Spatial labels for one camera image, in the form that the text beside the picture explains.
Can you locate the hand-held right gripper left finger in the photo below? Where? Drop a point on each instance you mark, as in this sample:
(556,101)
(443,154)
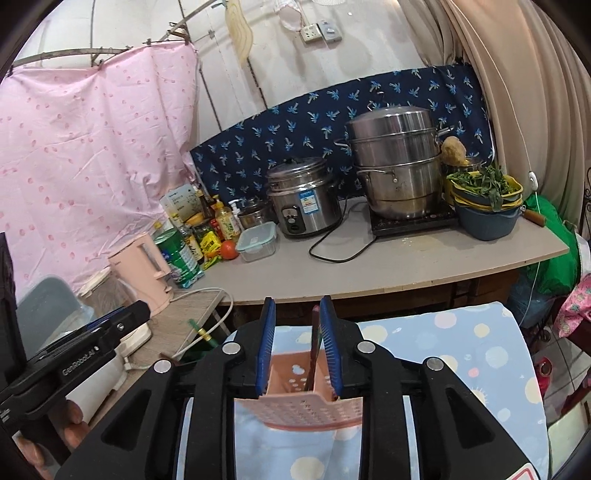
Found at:
(265,350)

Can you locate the white pump bottle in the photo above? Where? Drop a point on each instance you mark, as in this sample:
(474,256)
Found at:
(236,210)

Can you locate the black flat panel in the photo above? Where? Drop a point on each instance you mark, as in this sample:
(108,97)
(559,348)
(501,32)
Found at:
(7,300)

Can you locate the light blue dotted tablecloth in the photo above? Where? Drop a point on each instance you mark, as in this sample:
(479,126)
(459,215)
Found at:
(461,341)

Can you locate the steel rice cooker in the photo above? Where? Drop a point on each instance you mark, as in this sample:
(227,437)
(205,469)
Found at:
(304,198)

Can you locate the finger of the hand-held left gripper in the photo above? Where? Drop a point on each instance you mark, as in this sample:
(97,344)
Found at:
(131,318)
(104,317)

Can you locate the white wall socket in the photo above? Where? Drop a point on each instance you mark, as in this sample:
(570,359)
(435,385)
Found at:
(321,32)

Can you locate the beige curtain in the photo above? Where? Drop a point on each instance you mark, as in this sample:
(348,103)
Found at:
(531,92)

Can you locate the white power strip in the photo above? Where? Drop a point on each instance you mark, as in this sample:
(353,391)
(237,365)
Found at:
(138,334)

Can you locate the dark maroon chopstick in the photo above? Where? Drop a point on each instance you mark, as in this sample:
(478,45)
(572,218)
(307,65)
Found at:
(315,337)

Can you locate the pink perforated utensil basket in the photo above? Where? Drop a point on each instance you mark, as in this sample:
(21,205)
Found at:
(295,410)

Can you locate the pink dotted curtain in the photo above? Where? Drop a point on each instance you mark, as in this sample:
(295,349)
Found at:
(83,161)

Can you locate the green leafy vegetables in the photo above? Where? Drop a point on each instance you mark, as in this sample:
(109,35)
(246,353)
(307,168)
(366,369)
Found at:
(480,182)

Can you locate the white storage bin grey lid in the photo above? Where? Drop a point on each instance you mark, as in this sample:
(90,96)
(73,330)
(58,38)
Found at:
(51,304)

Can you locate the curved metal curtain rod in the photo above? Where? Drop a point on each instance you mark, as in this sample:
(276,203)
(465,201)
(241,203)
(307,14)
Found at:
(69,51)

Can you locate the tan loofah sponge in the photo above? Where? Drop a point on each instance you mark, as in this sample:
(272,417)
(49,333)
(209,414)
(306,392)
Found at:
(453,150)

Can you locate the person's left hand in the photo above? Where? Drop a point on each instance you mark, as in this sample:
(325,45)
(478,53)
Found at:
(74,424)

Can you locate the red tomato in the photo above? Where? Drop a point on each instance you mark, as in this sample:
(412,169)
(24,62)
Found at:
(229,250)

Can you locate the clear food container green lid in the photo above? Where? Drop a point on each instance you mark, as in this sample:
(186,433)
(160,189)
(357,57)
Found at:
(256,242)

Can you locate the white printed carton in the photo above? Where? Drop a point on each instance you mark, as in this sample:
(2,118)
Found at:
(182,203)

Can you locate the yellow snack packet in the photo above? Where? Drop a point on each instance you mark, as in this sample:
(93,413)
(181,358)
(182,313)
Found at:
(211,244)

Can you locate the black induction cooktop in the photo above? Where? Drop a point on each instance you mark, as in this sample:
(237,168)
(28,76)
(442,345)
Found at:
(415,224)

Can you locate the stacked steel steamer pot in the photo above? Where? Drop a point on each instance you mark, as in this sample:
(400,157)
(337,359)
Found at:
(392,157)

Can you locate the dark sauce bottle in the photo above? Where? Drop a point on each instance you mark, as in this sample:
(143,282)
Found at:
(204,203)

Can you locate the yellow plastic colander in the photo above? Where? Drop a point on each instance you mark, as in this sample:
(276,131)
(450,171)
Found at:
(515,189)

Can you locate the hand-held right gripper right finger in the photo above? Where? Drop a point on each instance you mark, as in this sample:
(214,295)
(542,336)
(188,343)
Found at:
(330,350)

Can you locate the pink electric kettle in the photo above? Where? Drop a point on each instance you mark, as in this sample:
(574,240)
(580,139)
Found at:
(138,272)

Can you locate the small steel pot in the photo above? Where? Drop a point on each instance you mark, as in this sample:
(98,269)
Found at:
(254,214)

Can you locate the green tin can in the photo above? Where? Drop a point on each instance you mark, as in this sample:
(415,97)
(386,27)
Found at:
(178,258)

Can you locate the green plastic bag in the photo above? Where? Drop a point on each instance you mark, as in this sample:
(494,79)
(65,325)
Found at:
(554,249)

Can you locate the pink floral cloth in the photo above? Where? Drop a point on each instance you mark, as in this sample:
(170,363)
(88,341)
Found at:
(575,309)

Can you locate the beige hanging paddle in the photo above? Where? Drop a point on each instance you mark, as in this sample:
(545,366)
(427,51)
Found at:
(239,30)

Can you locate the navy leaf-print cloth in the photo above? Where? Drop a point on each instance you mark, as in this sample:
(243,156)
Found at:
(277,134)

